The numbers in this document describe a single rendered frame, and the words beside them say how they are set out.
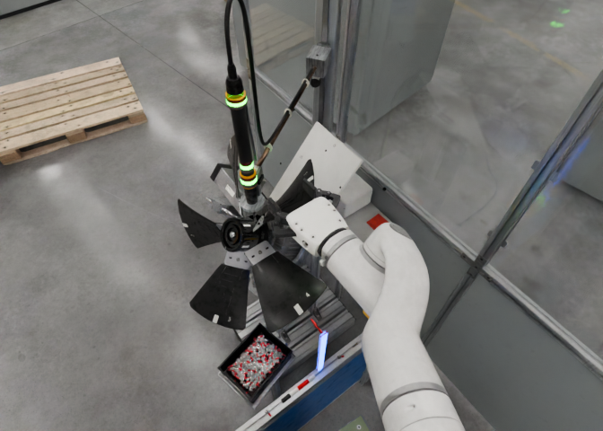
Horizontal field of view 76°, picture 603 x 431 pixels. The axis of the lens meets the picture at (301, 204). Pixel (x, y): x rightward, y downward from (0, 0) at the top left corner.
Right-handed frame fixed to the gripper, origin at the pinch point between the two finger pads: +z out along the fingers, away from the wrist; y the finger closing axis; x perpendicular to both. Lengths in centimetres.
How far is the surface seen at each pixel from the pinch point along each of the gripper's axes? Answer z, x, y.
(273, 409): -17, -81, -21
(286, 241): 19, -52, 11
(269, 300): 2.6, -48.7, -7.1
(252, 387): -7, -81, -23
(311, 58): 53, -9, 46
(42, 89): 353, -153, -44
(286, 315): -4.6, -48.7, -5.7
